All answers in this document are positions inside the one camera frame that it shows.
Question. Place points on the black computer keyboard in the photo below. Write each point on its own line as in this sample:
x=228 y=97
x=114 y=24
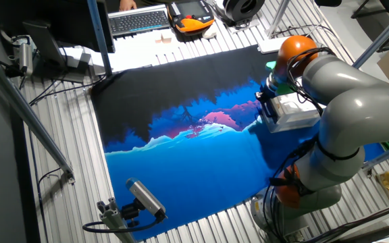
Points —
x=137 y=22

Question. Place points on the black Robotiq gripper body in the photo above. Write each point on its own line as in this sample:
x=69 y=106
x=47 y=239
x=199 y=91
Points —
x=267 y=92

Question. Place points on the large pale wooden block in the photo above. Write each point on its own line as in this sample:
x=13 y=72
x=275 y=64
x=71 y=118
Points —
x=166 y=38

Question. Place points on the grey camera with blue end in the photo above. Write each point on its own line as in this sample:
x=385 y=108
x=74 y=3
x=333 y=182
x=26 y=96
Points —
x=145 y=197

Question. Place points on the orange black teach pendant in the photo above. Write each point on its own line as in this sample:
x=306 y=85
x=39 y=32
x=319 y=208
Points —
x=194 y=25

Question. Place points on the short aluminium extrusion bracket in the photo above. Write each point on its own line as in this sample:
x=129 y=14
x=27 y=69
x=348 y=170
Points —
x=113 y=219

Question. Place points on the blue landscape printed mat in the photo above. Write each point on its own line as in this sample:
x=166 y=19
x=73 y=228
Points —
x=187 y=175

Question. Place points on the white cabinet frame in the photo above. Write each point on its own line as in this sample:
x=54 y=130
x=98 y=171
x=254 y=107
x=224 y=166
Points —
x=294 y=113

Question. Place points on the small pale wooden block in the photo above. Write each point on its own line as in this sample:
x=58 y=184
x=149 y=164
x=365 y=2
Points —
x=158 y=40

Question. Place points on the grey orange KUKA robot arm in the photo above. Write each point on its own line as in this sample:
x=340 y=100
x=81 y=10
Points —
x=353 y=111

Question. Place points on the aluminium frame post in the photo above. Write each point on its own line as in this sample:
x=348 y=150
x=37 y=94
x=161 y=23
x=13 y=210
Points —
x=277 y=17
x=99 y=37

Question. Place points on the grey mounted camera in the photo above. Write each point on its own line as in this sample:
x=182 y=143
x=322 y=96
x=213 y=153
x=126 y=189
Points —
x=25 y=57

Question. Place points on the white power strip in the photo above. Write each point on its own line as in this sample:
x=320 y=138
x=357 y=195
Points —
x=270 y=45

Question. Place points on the grey monitor stand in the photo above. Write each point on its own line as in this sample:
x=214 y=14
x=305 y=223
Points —
x=46 y=44

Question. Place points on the black computer monitor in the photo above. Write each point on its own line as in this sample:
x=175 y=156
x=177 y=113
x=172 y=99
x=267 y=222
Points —
x=46 y=20

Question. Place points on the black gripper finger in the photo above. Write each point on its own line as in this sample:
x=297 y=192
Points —
x=259 y=96

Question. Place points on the person's hand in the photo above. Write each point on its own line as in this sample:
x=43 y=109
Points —
x=127 y=4

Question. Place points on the black round spool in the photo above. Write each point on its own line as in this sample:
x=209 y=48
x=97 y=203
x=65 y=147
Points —
x=243 y=8

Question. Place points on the white plastic object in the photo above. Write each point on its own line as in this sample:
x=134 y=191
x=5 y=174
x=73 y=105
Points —
x=210 y=32

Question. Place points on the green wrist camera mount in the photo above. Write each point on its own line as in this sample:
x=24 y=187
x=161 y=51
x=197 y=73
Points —
x=282 y=88

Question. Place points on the long aluminium beam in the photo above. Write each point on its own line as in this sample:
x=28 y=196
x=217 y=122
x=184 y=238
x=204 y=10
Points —
x=29 y=111
x=387 y=153
x=383 y=33

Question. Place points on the white paper sheet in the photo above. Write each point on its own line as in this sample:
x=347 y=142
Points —
x=137 y=54

